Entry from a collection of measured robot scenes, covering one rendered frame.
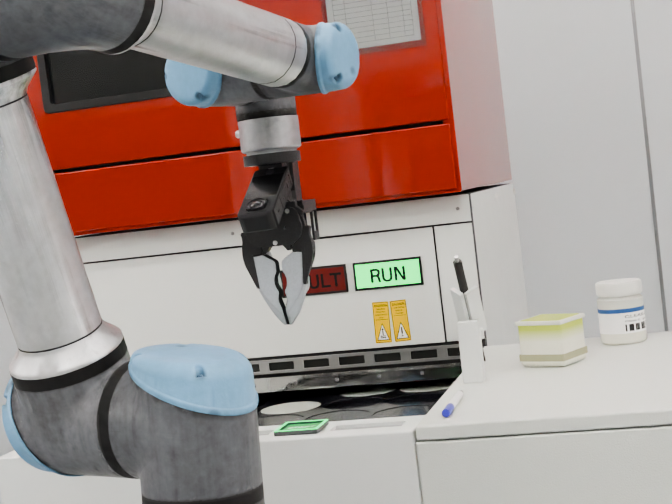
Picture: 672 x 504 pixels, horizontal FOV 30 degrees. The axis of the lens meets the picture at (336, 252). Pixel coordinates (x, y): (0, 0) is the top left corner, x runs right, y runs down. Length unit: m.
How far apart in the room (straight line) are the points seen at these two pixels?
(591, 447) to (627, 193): 2.12
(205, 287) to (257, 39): 0.99
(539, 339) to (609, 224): 1.76
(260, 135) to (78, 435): 0.48
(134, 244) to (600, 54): 1.71
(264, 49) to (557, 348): 0.72
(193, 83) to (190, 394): 0.42
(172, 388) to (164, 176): 1.05
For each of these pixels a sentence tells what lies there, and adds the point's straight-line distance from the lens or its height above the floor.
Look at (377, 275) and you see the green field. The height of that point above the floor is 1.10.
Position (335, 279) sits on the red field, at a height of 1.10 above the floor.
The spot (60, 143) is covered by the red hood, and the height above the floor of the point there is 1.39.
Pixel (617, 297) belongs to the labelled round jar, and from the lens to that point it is 1.96.
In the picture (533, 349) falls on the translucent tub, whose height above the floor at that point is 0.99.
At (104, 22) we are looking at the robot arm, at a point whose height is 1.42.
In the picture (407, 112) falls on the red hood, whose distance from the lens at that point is 2.05.
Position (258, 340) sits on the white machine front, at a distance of 2.19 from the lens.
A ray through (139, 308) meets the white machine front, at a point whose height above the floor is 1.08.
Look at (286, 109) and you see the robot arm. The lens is 1.54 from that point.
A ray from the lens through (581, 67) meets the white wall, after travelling 3.56.
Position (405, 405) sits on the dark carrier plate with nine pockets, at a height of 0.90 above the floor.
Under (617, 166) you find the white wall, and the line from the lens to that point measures 3.54.
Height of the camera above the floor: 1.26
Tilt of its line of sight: 3 degrees down
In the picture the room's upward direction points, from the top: 7 degrees counter-clockwise
